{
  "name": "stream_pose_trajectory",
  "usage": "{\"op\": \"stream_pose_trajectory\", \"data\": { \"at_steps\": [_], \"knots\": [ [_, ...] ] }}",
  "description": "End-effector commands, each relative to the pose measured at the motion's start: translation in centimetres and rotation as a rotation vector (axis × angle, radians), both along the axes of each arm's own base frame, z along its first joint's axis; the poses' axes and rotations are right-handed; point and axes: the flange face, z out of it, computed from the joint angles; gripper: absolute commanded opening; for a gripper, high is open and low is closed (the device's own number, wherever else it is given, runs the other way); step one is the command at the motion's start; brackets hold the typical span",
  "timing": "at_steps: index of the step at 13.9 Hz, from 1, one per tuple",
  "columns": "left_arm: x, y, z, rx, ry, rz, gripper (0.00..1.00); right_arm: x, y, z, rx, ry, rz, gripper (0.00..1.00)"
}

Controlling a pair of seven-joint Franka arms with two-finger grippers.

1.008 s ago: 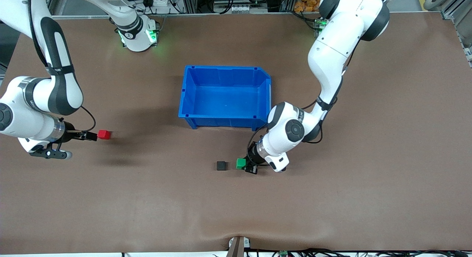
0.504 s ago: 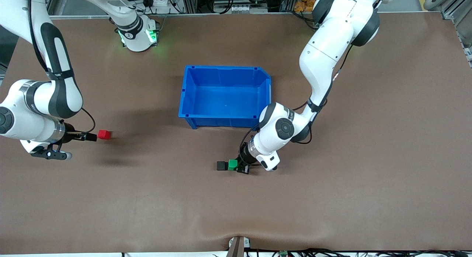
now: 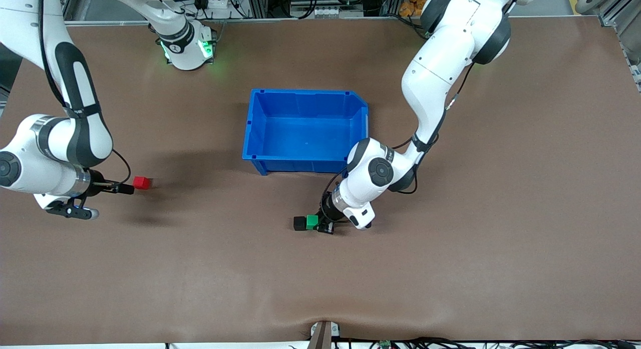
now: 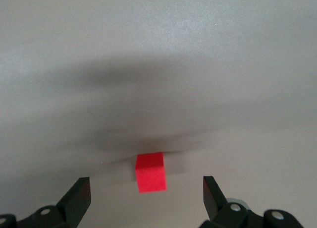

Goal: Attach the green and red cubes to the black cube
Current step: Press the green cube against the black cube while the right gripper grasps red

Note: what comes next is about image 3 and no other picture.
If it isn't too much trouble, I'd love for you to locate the black cable bundle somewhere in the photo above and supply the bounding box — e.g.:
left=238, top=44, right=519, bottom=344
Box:
left=336, top=337, right=641, bottom=349

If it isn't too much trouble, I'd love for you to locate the white power strip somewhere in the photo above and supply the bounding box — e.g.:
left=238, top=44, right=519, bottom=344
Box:
left=198, top=0, right=236, bottom=20

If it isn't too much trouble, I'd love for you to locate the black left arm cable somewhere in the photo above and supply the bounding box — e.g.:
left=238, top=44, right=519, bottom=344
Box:
left=320, top=64, right=474, bottom=219

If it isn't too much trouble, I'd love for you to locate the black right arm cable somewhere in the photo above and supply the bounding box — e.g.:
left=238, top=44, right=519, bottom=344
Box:
left=39, top=0, right=132, bottom=185

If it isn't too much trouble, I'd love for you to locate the orange packaged goods pile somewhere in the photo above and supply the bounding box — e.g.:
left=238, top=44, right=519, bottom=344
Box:
left=399, top=0, right=427, bottom=17

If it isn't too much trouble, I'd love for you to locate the metal table clamp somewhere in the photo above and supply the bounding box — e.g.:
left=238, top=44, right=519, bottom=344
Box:
left=309, top=320, right=341, bottom=349

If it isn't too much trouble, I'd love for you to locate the blue plastic storage bin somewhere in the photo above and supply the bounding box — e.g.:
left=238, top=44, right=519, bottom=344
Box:
left=242, top=89, right=370, bottom=178

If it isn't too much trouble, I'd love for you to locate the brown table mat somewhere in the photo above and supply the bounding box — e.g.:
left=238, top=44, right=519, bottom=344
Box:
left=0, top=16, right=641, bottom=345

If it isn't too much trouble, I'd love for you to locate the aluminium frame rail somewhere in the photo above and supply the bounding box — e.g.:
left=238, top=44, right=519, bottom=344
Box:
left=576, top=0, right=641, bottom=92

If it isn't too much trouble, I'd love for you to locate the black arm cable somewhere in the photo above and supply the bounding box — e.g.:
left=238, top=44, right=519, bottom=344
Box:
left=320, top=64, right=474, bottom=219
left=39, top=0, right=132, bottom=185

